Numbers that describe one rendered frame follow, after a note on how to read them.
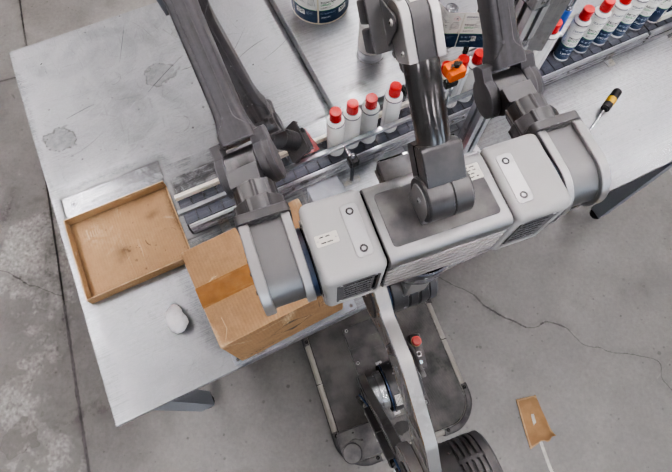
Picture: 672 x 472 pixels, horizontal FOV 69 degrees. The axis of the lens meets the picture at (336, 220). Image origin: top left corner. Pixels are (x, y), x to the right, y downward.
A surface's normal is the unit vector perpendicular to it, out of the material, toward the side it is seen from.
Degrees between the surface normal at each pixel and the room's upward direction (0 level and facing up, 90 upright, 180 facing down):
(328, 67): 0
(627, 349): 0
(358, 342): 0
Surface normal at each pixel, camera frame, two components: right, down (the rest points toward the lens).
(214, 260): 0.00, -0.37
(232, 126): -0.05, 0.09
